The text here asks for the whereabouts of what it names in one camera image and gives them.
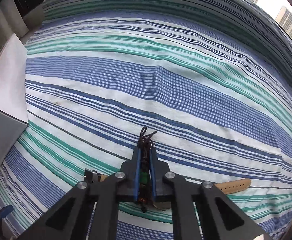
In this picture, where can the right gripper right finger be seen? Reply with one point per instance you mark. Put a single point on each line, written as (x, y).
(200, 211)

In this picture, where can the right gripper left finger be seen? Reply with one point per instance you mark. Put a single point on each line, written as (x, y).
(89, 209)

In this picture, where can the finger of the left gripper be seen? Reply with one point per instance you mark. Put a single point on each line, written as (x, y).
(6, 211)

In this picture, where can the long white cardboard box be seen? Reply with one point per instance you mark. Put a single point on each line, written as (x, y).
(13, 112)

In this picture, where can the striped blue green bedsheet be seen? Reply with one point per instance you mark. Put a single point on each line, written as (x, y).
(212, 79)

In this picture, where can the tan leather strap wristwatch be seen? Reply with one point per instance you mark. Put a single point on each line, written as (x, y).
(227, 188)

